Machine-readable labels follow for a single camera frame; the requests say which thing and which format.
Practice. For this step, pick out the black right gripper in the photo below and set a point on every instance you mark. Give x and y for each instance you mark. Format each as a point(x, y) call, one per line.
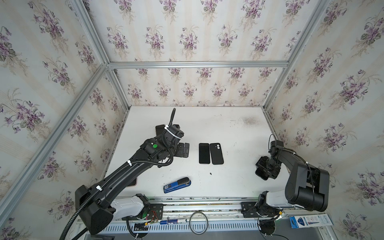
point(267, 167)

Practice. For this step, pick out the aluminium mounting rail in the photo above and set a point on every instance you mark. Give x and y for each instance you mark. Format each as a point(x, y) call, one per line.
point(127, 208)

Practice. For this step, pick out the blue black stapler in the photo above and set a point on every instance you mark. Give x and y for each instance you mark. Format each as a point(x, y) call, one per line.
point(180, 184)

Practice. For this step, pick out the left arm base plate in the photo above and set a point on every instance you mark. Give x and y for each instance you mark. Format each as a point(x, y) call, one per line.
point(151, 212)

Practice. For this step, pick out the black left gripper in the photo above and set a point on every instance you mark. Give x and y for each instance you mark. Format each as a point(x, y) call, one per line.
point(182, 150)

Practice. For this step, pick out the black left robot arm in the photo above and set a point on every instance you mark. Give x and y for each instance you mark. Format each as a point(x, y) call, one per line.
point(94, 203)

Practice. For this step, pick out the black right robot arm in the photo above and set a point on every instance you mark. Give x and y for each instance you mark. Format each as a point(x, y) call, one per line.
point(307, 186)

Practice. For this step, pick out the blue white box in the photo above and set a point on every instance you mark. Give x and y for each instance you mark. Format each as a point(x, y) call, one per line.
point(310, 221)

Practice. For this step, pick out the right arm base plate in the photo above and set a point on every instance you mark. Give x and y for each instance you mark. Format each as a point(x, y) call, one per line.
point(250, 209)

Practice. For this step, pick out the blue marker pen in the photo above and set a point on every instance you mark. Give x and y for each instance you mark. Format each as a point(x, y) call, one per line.
point(173, 222)

